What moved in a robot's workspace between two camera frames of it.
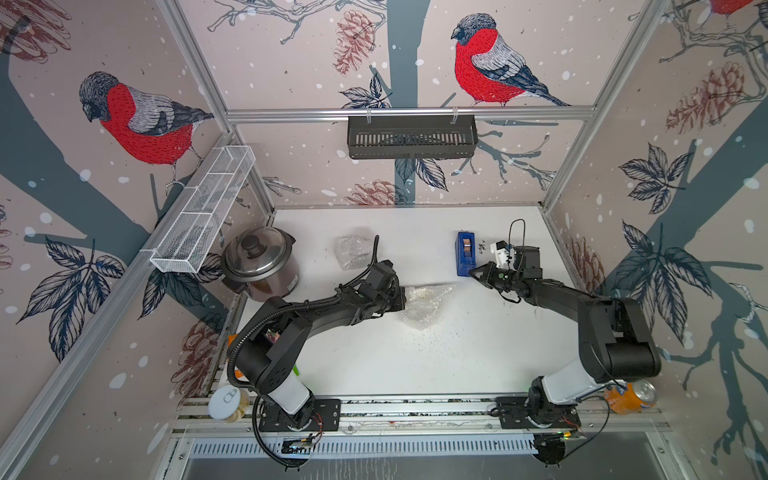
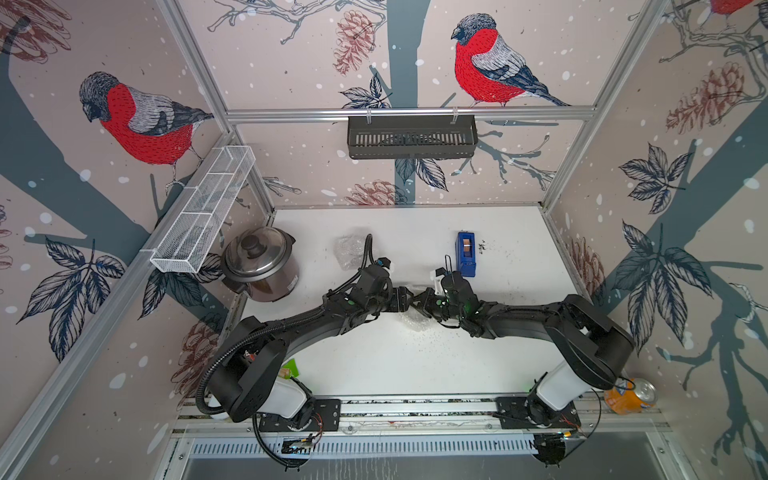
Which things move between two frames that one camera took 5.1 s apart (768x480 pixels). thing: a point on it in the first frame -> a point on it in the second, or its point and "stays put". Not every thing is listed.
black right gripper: x=490 y=271 -> x=426 y=297
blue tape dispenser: x=465 y=251 stays put
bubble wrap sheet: x=353 y=250 stays put
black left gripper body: x=392 y=301 stays put
